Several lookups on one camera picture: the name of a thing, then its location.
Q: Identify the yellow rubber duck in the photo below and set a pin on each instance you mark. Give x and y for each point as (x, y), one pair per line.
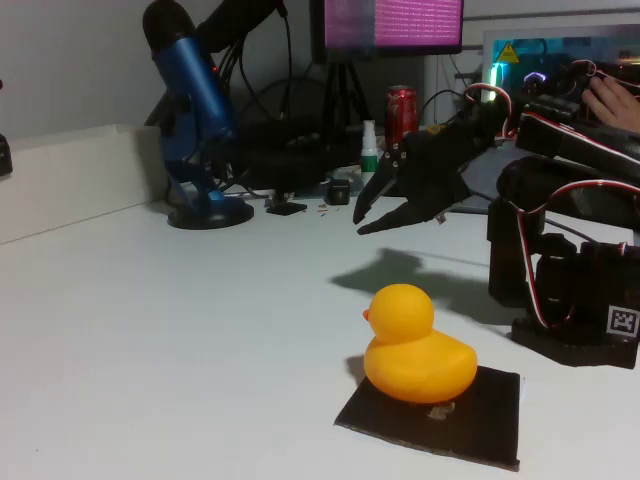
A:
(420, 360)

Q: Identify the small black cube device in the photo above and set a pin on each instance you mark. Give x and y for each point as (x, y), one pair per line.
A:
(339, 192)

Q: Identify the black white fiducial tag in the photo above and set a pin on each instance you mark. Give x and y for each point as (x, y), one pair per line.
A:
(622, 321)

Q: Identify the black cardboard square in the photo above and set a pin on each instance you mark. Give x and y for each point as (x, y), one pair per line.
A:
(490, 420)

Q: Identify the black bulky device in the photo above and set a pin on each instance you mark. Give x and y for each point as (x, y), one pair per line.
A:
(290, 155)

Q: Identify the blue desktop microphone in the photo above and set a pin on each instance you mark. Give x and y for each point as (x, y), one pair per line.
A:
(195, 85)

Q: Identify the computer monitor with pink text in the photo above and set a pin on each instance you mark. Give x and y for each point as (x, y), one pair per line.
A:
(395, 25)

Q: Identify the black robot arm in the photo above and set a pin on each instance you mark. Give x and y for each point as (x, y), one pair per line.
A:
(510, 280)

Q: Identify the black object at desk edge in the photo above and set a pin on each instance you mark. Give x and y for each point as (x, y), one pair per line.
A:
(5, 155)

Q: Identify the grey laptop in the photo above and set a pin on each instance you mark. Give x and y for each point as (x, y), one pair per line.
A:
(482, 175)

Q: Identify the red soda can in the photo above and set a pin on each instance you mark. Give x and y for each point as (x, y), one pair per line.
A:
(400, 112)

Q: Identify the white cardboard box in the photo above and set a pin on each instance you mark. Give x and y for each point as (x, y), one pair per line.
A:
(75, 180)

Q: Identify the white spray bottle green label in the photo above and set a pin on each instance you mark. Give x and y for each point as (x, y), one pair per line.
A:
(369, 160)

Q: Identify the black tripod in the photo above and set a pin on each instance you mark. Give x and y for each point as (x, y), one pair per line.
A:
(345, 95)

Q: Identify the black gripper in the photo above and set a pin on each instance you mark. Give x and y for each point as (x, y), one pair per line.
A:
(424, 172)

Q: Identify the person's hand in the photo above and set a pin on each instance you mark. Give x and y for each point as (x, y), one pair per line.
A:
(617, 102)

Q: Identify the black monitor stand base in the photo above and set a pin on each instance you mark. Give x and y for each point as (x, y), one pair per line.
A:
(285, 207)

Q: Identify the computer case with lit window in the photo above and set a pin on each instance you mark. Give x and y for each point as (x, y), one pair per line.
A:
(530, 47)

